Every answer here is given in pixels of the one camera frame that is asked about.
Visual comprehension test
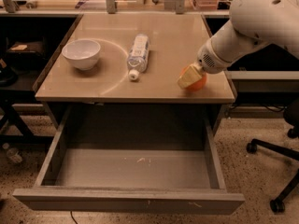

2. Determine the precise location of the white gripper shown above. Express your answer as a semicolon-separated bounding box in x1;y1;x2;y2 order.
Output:
177;38;233;90

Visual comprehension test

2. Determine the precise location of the orange fruit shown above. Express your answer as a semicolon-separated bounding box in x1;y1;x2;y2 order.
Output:
180;66;207;92

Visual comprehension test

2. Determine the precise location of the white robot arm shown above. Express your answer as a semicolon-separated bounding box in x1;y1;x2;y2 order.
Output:
178;0;299;89

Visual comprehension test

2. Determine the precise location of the grey cabinet with beige top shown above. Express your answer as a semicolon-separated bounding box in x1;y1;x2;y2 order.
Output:
36;12;235;105

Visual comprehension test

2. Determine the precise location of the grey open top drawer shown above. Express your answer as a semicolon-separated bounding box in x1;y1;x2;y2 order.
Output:
13;104;244;215

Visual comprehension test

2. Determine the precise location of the clear plastic water bottle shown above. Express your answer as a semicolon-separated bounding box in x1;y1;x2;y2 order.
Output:
127;34;150;81

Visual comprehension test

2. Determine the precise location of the white ceramic bowl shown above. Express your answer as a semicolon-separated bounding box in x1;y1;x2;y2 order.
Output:
62;39;101;70

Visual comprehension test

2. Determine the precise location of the black side table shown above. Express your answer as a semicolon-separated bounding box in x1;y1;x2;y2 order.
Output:
0;35;54;145

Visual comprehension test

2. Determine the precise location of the plastic bottle on floor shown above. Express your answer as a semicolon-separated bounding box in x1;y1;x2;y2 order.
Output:
2;143;23;164

